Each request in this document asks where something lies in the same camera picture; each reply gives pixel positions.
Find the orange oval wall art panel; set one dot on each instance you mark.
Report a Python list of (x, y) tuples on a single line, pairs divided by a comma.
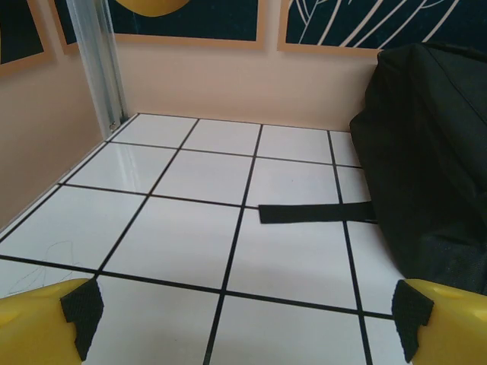
[(213, 19)]

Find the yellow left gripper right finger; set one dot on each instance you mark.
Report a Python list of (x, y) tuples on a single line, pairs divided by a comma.
[(456, 331)]

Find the aluminium frame post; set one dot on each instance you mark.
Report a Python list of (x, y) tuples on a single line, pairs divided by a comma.
[(102, 76)]

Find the black fabric backpack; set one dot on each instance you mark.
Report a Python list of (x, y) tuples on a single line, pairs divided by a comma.
[(426, 152)]

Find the orange circle leaves art panel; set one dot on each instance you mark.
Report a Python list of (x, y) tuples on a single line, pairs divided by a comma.
[(342, 19)]

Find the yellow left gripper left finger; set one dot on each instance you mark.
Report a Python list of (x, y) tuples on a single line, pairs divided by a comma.
[(34, 327)]

